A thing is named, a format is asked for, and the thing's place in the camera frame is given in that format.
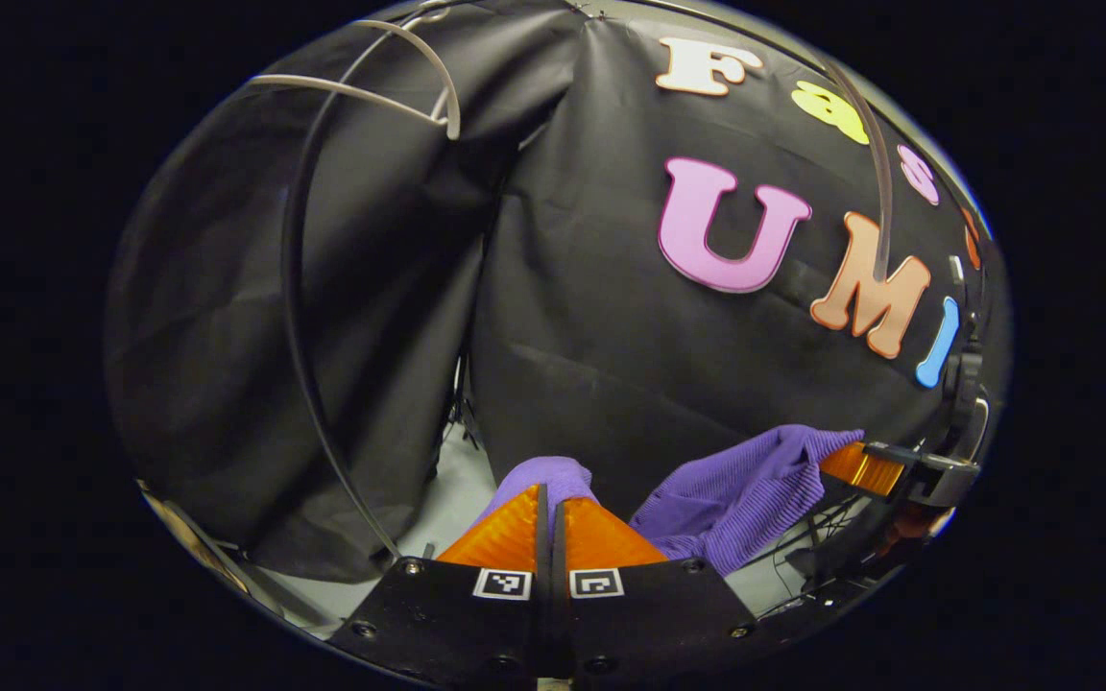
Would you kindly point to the black clothes rack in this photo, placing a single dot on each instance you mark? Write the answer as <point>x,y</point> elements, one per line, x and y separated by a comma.
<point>286,259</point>

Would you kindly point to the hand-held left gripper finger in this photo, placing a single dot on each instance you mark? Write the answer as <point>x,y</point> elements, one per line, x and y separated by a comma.
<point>541,614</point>
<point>563,614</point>

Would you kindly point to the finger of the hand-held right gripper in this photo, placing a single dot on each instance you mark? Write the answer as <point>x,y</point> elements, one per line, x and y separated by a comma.
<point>865,470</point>

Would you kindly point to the black backdrop cloth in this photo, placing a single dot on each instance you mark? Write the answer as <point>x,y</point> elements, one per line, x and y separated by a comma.
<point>591,365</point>

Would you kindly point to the black tripod stand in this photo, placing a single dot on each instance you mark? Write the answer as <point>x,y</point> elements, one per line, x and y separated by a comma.
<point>462,413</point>

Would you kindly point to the purple ribbed shirt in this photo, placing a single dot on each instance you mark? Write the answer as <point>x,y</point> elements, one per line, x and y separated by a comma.
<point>735,499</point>

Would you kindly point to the plain white clothes hanger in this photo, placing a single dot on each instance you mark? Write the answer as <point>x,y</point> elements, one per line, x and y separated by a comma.
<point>453,115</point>

